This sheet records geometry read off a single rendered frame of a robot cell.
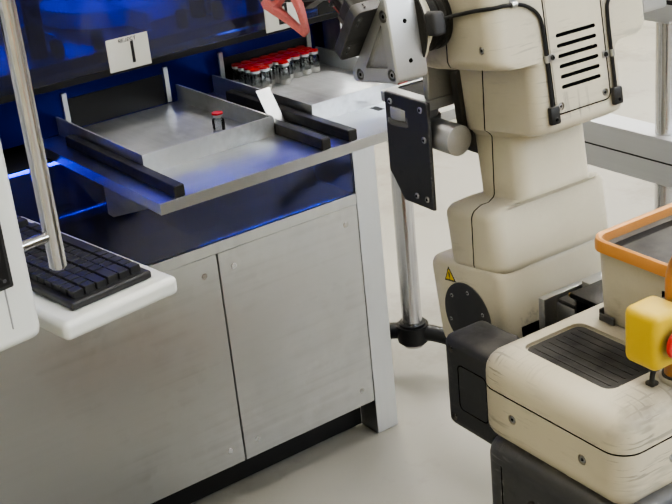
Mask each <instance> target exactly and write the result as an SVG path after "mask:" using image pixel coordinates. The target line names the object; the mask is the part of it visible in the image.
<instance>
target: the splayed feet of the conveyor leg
mask: <svg viewBox="0 0 672 504"><path fill-rule="evenodd" d="M389 326H390V337H391V339H398V342H399V343H400V344H402V345H403V346H406V347H419V346H422V345H424V344H425V343H426V342H428V341H432V342H437V343H441V344H444V345H446V336H445V334H444V330H443V327H441V326H436V325H431V324H428V321H427V319H425V318H423V317H422V323H420V324H419V325H416V326H407V325H404V324H403V323H402V318H401V319H400V320H399V321H398V322H391V323H389Z"/></svg>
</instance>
